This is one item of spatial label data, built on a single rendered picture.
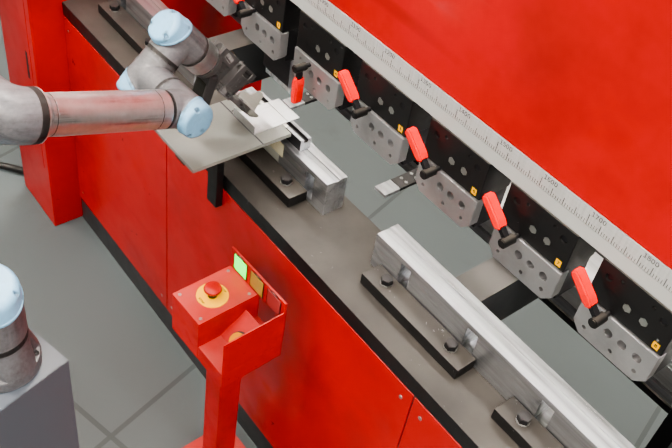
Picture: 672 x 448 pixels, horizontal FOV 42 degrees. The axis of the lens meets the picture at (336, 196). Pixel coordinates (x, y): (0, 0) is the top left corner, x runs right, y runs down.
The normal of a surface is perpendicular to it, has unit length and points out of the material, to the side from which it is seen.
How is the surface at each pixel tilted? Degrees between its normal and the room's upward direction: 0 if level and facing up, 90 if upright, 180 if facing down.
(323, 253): 0
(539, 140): 90
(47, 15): 90
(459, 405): 0
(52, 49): 90
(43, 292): 0
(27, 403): 90
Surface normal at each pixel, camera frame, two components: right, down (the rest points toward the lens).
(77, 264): 0.13, -0.73
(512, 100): -0.78, 0.34
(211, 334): 0.63, 0.58
